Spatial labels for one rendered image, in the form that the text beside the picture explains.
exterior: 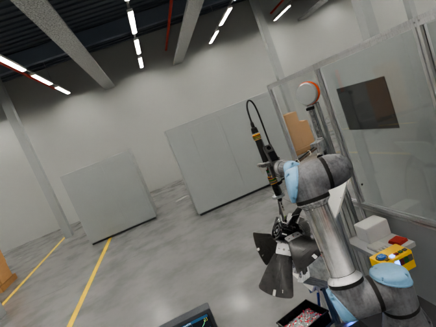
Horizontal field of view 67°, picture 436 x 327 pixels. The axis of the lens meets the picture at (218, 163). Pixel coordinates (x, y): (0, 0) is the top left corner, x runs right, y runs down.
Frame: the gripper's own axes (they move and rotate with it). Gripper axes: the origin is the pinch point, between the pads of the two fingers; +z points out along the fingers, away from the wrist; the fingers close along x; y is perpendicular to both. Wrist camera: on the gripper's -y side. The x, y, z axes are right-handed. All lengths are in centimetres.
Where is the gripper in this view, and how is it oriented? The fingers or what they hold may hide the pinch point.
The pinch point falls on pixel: (265, 161)
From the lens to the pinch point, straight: 180.1
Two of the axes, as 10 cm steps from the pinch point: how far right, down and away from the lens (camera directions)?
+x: 9.1, -3.8, 1.8
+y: 3.6, 9.2, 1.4
